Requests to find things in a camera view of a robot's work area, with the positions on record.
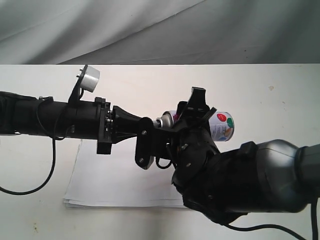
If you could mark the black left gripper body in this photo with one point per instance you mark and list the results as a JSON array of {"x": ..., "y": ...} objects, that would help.
[{"x": 114, "y": 125}]

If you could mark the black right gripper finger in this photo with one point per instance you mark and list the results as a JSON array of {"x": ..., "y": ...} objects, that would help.
[
  {"x": 190, "y": 118},
  {"x": 197, "y": 100}
]

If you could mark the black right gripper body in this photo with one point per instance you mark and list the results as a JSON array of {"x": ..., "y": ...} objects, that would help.
[{"x": 193, "y": 149}]

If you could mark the silver spray paint can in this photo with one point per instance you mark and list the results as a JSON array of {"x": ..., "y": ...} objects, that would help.
[{"x": 221, "y": 124}]

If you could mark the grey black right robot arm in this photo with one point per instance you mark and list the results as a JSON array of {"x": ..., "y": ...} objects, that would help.
[{"x": 269, "y": 177}]

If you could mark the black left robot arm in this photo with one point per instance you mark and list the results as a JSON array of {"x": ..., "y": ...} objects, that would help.
[{"x": 79, "y": 119}]

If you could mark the white paper stack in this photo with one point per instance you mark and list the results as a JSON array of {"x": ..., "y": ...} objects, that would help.
[{"x": 116, "y": 181}]

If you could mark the grey backdrop cloth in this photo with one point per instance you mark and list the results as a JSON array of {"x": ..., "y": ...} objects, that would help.
[{"x": 159, "y": 32}]

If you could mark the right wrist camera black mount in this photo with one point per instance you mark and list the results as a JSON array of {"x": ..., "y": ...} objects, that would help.
[{"x": 151, "y": 143}]

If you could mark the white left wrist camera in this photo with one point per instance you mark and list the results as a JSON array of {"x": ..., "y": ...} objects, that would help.
[{"x": 87, "y": 80}]

